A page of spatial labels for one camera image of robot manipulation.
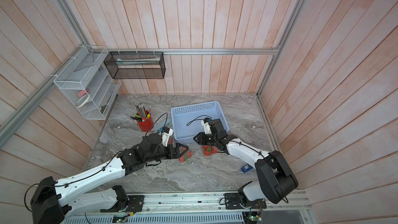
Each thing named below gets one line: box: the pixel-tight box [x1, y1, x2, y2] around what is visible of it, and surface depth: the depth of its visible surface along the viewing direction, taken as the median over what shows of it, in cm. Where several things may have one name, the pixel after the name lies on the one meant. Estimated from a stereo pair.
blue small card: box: [240, 163, 254, 174], surface depth 84 cm
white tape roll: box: [75, 93, 90, 108], surface depth 81 cm
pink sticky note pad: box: [77, 89, 87, 98], surface depth 84 cm
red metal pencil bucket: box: [137, 114, 154, 133], surface depth 99 cm
